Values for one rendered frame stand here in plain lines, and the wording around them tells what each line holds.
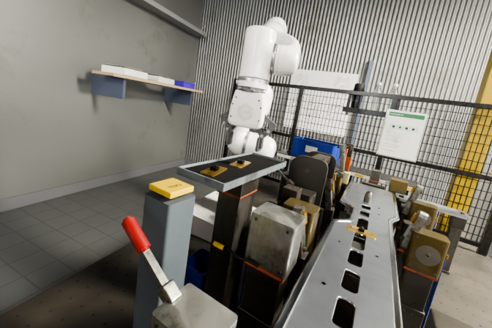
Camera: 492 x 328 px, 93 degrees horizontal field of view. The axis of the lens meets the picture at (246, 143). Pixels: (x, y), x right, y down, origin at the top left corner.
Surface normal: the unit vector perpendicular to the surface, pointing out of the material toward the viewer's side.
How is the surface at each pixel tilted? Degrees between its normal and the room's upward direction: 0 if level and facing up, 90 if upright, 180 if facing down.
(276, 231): 90
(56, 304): 0
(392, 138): 90
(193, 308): 0
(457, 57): 90
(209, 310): 0
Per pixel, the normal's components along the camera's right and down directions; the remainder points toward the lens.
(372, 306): 0.16, -0.97
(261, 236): -0.51, 0.06
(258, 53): -0.01, 0.16
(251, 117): -0.32, 0.11
